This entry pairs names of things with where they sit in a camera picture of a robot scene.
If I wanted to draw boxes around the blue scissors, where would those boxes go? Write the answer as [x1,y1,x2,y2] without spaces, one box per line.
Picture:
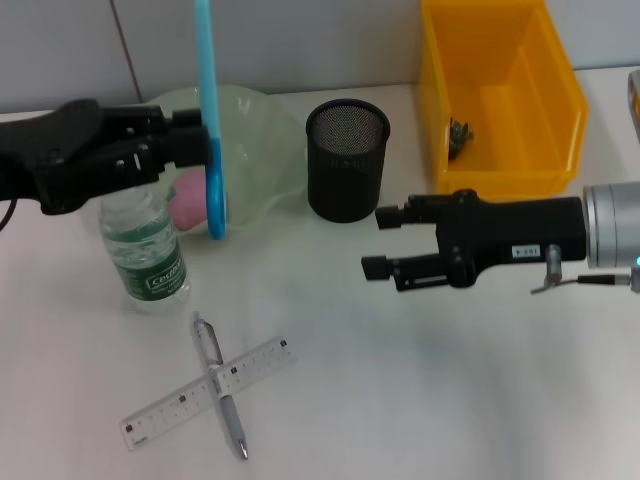
[193,0,229,241]

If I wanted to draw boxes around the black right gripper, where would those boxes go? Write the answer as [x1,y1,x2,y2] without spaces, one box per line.
[360,188,588,294]

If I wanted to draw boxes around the transparent plastic ruler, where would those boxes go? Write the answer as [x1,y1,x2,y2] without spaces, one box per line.
[119,336,300,453]

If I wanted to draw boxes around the pink toy peach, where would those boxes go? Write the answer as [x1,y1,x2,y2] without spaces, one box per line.
[167,168,209,233]

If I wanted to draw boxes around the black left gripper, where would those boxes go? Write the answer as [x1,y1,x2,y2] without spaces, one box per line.
[0,98,214,217]

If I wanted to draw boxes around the clear water bottle green label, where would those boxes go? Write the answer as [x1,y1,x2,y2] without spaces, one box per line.
[98,185,193,315]

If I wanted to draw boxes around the green glass fruit bowl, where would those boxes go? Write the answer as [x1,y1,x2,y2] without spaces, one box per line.
[144,84,309,241]

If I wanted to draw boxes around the silver ballpoint pen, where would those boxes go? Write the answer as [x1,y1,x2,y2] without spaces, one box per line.
[191,310,250,461]

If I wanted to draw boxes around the left gripper cable with connector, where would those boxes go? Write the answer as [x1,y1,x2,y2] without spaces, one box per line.
[0,197,19,234]

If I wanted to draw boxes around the yellow plastic bin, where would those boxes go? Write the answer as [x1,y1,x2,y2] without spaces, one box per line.
[418,0,590,201]

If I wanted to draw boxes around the black mesh pen holder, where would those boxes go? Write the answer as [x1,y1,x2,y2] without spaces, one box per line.
[305,98,391,224]

